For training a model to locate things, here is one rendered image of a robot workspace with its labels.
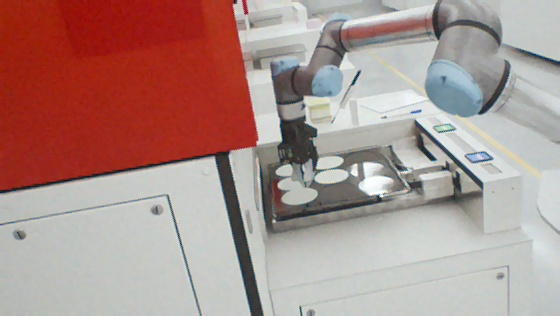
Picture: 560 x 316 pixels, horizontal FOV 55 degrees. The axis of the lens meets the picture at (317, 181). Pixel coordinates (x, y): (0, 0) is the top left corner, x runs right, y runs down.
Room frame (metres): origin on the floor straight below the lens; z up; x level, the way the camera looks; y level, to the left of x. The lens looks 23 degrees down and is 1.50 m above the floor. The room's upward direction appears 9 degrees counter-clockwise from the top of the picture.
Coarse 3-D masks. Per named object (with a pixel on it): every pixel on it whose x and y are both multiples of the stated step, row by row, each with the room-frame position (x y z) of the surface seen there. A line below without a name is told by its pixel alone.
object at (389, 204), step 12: (360, 204) 1.34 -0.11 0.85; (372, 204) 1.33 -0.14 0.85; (384, 204) 1.33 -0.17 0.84; (396, 204) 1.33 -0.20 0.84; (408, 204) 1.33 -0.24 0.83; (420, 204) 1.34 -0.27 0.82; (300, 216) 1.32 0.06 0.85; (312, 216) 1.32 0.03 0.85; (324, 216) 1.32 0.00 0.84; (336, 216) 1.32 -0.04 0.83; (348, 216) 1.32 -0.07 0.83; (360, 216) 1.32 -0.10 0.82; (276, 228) 1.31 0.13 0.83; (288, 228) 1.31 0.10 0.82
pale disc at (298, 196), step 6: (288, 192) 1.38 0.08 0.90; (294, 192) 1.37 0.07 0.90; (300, 192) 1.37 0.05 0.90; (306, 192) 1.36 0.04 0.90; (312, 192) 1.35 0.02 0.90; (282, 198) 1.35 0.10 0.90; (288, 198) 1.34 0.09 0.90; (294, 198) 1.33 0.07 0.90; (300, 198) 1.33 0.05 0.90; (306, 198) 1.32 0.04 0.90; (312, 198) 1.32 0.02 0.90; (294, 204) 1.30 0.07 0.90
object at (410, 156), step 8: (392, 152) 1.64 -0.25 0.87; (400, 152) 1.61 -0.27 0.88; (408, 152) 1.60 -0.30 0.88; (416, 152) 1.58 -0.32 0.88; (400, 160) 1.54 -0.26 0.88; (408, 160) 1.53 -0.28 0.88; (416, 160) 1.52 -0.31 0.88; (424, 160) 1.51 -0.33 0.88; (408, 176) 1.46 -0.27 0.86; (424, 192) 1.30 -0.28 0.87; (432, 192) 1.30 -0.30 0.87; (440, 192) 1.30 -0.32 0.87; (448, 192) 1.31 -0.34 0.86
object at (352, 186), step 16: (352, 160) 1.55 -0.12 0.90; (368, 160) 1.53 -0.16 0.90; (384, 160) 1.51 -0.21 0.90; (272, 176) 1.52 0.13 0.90; (352, 176) 1.42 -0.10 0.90; (368, 176) 1.41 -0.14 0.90; (384, 176) 1.39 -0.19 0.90; (320, 192) 1.35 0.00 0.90; (336, 192) 1.33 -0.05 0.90; (352, 192) 1.32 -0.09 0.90; (368, 192) 1.30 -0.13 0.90; (384, 192) 1.29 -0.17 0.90; (288, 208) 1.28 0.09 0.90
